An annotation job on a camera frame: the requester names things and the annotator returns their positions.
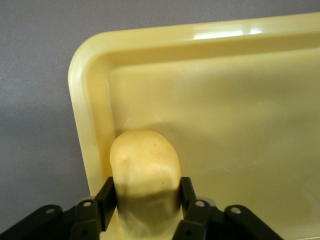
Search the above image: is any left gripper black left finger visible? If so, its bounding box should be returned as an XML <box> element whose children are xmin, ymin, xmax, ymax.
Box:
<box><xmin>71</xmin><ymin>176</ymin><xmax>119</xmax><ymax>240</ymax></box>

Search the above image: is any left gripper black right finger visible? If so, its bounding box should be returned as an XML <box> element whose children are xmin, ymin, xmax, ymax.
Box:
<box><xmin>172</xmin><ymin>176</ymin><xmax>214</xmax><ymax>240</ymax></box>

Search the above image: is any yellow potato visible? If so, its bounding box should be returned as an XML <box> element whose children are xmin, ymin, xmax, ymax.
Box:
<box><xmin>109</xmin><ymin>129</ymin><xmax>182</xmax><ymax>240</ymax></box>

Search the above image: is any yellow plastic tray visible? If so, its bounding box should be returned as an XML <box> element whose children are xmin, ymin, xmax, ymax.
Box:
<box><xmin>67</xmin><ymin>11</ymin><xmax>320</xmax><ymax>240</ymax></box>

